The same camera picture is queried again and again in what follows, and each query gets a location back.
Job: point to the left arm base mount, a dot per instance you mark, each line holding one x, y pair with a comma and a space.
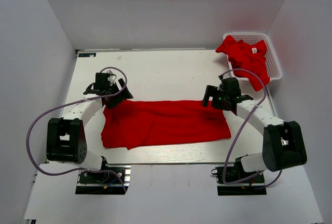
105, 183

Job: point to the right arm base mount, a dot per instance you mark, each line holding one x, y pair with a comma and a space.
250, 187

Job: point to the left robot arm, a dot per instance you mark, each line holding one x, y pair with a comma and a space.
66, 139

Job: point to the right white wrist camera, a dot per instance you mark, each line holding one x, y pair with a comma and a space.
221, 86

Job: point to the red t shirt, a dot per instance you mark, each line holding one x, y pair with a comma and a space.
151, 123

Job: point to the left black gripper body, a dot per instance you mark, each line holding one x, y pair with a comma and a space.
113, 88

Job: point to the blue table label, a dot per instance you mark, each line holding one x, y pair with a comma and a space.
86, 55

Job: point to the white plastic basket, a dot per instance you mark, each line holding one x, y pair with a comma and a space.
272, 63

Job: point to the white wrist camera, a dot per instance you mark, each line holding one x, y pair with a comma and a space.
221, 86
112, 77

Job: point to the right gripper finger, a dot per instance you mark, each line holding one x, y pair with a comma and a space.
208, 98
211, 91

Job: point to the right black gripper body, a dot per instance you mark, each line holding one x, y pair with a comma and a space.
220, 102

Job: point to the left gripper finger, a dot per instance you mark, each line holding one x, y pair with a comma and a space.
125, 93
114, 101

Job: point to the red t shirts pile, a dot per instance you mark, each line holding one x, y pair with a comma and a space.
248, 61

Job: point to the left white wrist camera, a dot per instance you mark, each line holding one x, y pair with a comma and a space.
112, 77

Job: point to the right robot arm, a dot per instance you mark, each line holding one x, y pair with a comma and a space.
283, 146

